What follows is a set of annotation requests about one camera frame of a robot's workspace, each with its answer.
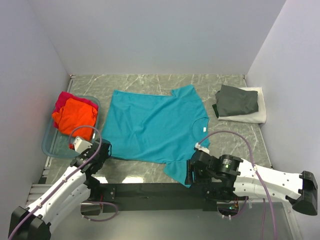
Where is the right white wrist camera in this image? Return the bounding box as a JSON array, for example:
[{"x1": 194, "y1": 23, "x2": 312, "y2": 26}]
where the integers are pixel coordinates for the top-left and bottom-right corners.
[{"x1": 195, "y1": 142, "x2": 210, "y2": 155}]

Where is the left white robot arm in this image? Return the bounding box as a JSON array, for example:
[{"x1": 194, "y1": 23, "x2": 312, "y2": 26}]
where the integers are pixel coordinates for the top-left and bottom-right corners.
[{"x1": 8, "y1": 137, "x2": 112, "y2": 240}]

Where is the folded dark grey t-shirt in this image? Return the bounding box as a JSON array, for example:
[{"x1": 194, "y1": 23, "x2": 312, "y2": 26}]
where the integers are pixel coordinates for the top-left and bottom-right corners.
[{"x1": 212, "y1": 85, "x2": 259, "y2": 118}]

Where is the orange t-shirt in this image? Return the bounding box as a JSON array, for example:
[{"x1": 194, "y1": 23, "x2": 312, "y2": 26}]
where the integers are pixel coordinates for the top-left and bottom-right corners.
[{"x1": 51, "y1": 98, "x2": 98, "y2": 136}]

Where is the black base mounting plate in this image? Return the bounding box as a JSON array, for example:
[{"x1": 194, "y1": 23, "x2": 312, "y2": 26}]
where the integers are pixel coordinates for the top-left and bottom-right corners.
[{"x1": 89, "y1": 182, "x2": 245, "y2": 212}]

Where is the teal t-shirt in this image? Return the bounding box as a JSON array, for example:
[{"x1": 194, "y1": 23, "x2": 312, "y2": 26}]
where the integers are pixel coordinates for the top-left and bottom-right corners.
[{"x1": 101, "y1": 84, "x2": 209, "y2": 184}]

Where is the translucent blue plastic basin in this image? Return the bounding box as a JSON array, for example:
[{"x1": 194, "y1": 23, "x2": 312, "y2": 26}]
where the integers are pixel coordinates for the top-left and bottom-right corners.
[{"x1": 41, "y1": 96, "x2": 101, "y2": 158}]

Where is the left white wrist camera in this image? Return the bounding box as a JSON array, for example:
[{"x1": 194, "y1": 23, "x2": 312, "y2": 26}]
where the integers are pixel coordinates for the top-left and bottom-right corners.
[{"x1": 68, "y1": 136, "x2": 92, "y2": 154}]

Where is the magenta t-shirt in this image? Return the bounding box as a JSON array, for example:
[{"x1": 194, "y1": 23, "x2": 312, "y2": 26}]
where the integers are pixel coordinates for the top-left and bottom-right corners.
[{"x1": 53, "y1": 91, "x2": 99, "y2": 113}]

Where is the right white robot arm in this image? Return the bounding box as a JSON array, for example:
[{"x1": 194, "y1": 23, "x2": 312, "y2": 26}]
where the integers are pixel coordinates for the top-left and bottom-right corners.
[{"x1": 185, "y1": 148, "x2": 318, "y2": 216}]

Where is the folded white t-shirt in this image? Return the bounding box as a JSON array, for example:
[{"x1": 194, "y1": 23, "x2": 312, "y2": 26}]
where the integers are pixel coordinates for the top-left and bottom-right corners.
[{"x1": 212, "y1": 85, "x2": 267, "y2": 124}]

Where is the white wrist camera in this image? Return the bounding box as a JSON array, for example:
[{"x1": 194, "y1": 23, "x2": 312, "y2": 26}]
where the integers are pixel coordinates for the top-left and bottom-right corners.
[
  {"x1": 68, "y1": 136, "x2": 92, "y2": 154},
  {"x1": 195, "y1": 142, "x2": 210, "y2": 155}
]

